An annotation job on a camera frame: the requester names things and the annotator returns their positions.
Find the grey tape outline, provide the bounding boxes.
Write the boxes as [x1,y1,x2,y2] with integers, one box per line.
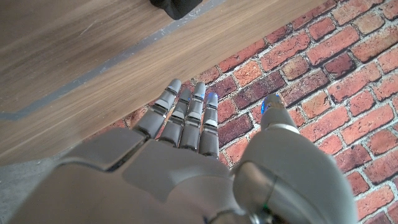
[0,0,228,121]

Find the red brick printed backdrop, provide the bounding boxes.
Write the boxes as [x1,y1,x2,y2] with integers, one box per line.
[83,0,398,224]

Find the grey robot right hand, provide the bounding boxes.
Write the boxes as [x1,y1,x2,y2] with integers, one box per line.
[6,78,358,224]

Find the black cloth apron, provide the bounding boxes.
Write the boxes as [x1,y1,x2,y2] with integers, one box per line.
[149,0,203,21]

